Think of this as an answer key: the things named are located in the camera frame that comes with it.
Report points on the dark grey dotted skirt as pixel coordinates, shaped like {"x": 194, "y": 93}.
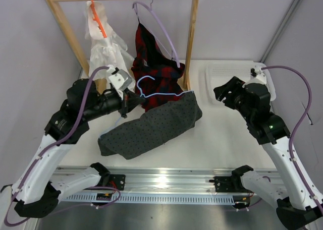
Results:
{"x": 153, "y": 129}

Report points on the orange plastic hanger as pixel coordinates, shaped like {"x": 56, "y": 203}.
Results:
{"x": 97, "y": 19}

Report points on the white perforated plastic basket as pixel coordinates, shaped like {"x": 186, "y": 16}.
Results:
{"x": 220, "y": 72}

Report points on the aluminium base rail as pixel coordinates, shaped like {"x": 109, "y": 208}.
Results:
{"x": 198, "y": 148}

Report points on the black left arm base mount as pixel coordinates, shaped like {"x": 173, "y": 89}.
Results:
{"x": 117, "y": 181}

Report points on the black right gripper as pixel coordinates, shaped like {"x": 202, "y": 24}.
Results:
{"x": 234, "y": 85}

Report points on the light blue wire hanger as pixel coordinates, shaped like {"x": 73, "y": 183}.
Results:
{"x": 143, "y": 95}

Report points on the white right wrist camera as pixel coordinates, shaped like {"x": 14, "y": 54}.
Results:
{"x": 257, "y": 76}

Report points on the red black plaid garment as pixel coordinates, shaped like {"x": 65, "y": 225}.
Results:
{"x": 150, "y": 61}

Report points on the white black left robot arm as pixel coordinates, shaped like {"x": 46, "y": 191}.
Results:
{"x": 35, "y": 194}

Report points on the white slotted cable duct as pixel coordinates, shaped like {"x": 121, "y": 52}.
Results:
{"x": 208, "y": 199}

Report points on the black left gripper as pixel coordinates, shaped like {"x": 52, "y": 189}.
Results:
{"x": 130, "y": 101}

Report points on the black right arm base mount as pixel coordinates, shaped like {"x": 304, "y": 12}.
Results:
{"x": 228, "y": 184}

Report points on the white ruffled dress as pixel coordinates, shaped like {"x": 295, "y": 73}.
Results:
{"x": 105, "y": 51}

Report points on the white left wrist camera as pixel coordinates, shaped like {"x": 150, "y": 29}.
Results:
{"x": 120, "y": 80}

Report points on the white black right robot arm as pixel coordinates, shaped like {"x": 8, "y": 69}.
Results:
{"x": 299, "y": 203}

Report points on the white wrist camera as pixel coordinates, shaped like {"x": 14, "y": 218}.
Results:
{"x": 257, "y": 76}
{"x": 120, "y": 80}

